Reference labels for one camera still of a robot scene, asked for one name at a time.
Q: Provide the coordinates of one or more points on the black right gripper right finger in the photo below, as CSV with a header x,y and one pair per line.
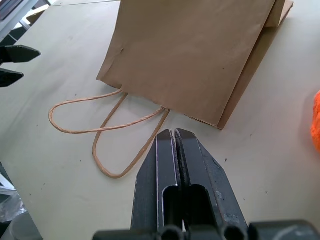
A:
x,y
200,175

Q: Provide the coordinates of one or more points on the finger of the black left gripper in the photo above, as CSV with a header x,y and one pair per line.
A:
x,y
8,77
22,53

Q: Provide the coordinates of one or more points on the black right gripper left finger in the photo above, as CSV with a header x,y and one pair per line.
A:
x,y
147,195

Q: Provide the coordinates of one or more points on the orange object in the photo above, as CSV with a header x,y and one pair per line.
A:
x,y
316,120

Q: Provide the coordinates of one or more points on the clear plastic wrap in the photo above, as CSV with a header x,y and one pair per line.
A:
x,y
15,220

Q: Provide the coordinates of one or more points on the grey metal frame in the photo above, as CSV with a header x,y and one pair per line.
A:
x,y
17,22

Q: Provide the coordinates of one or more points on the white frame piece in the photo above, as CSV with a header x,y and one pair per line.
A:
x,y
5,182

